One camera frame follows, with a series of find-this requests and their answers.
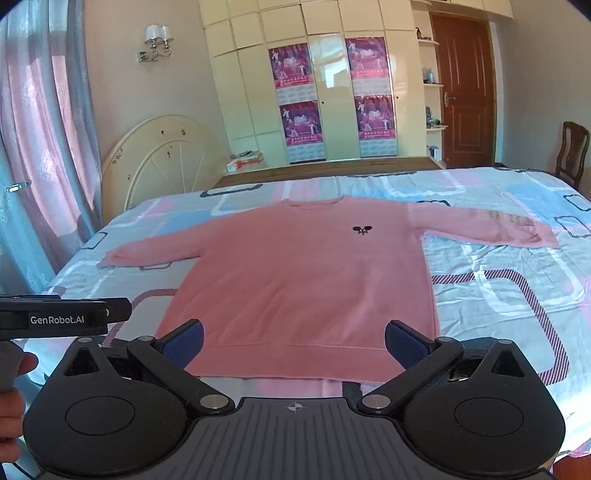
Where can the small white box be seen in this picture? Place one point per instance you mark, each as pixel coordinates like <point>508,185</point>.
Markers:
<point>433,152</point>

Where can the patterned pastel bedsheet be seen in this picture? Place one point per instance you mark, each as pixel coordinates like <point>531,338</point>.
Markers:
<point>489,304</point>

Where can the dark wooden chair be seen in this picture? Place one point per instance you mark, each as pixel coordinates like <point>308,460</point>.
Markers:
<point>572,147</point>

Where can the wooden bed footboard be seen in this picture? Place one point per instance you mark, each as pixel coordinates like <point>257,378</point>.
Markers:
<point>323,167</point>

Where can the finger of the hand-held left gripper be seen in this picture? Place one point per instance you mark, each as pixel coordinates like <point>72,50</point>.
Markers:
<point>118,308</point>

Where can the cream corner shelf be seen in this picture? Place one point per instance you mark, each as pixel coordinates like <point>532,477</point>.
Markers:
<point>431,84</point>

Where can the metal curtain holdback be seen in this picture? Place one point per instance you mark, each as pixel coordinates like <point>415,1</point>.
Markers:
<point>19,185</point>

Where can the person's left hand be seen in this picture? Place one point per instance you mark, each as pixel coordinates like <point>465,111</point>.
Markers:
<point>10,415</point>

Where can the red and white box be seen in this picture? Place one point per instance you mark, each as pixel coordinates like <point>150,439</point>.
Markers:
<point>244,162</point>

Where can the pink and blue curtain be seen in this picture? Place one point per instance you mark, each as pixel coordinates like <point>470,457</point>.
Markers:
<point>46,115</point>

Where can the dark shelf items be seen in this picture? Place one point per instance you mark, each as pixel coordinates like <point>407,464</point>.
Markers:
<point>431,119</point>

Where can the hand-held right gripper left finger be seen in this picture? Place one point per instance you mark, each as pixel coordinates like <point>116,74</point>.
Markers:
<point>184,344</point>

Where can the purple wall calendar poster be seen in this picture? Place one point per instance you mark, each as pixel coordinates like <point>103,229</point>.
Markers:
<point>292,69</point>
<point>301,129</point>
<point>368,62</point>
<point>376,122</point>

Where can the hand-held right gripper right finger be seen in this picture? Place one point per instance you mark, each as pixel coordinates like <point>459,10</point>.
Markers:
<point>406,346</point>

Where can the cream wardrobe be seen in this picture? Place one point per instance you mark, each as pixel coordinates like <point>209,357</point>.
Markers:
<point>332,92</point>

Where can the cream round headboard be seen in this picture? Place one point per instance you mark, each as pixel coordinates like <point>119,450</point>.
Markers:
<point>161,161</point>

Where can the small blue bottle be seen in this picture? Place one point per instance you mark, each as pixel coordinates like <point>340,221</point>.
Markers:
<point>431,76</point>

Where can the glass wall lamp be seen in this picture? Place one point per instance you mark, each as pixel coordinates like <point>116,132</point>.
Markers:
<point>157,39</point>

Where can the brown wooden door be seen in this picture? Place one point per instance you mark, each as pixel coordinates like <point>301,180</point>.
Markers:
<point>461,64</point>

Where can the pink sweater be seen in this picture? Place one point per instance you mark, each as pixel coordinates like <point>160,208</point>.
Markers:
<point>300,277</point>

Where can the small dark figurine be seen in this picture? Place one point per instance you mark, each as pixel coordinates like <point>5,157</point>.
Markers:
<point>419,33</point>

